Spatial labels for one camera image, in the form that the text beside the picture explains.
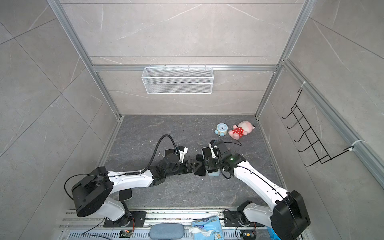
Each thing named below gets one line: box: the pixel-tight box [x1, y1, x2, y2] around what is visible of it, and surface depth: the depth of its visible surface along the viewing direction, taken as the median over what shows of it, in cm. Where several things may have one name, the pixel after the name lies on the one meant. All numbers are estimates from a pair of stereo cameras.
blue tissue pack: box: [188, 215, 225, 240], surface depth 67 cm
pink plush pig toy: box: [228, 120, 256, 140], surface depth 106 cm
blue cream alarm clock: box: [214, 122, 228, 137], surface depth 109 cm
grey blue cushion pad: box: [149, 223, 185, 240], surface depth 70 cm
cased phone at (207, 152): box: [201, 146, 213, 161], surface depth 84 cm
